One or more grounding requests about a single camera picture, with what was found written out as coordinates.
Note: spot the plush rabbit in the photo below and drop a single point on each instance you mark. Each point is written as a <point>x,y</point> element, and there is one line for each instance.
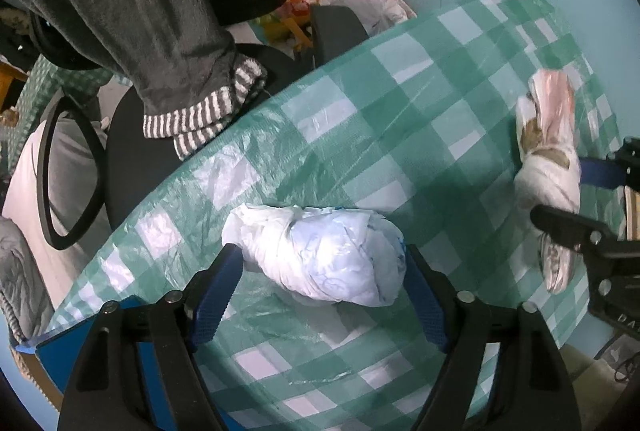
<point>547,181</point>

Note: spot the pile of grey clothes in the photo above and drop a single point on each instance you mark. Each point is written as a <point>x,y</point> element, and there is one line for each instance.
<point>20,276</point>

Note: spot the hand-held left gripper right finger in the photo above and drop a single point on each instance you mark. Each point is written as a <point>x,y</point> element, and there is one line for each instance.
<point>425,311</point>

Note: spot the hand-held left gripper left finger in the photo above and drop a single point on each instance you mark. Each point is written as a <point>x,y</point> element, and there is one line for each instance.
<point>217,296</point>

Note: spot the blue cardboard box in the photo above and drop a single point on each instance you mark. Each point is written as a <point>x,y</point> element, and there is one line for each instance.
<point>55,356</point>

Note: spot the white blue plastic-wrapped bundle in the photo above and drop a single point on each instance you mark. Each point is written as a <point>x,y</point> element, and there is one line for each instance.
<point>320,256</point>

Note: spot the black office chair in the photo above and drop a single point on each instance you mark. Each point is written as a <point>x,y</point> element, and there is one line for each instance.
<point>145,171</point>

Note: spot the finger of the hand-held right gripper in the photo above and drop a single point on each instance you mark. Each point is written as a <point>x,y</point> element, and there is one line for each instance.
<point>597,172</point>
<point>570,222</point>

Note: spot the green checkered tablecloth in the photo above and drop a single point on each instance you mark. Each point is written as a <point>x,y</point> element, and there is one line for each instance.
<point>400,111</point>
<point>45,81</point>

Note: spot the white plastic bag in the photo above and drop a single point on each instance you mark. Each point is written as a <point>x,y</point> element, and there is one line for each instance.
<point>385,8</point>

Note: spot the grey fleece garment striped cuffs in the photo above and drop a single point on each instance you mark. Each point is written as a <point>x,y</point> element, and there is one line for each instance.
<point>125,11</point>

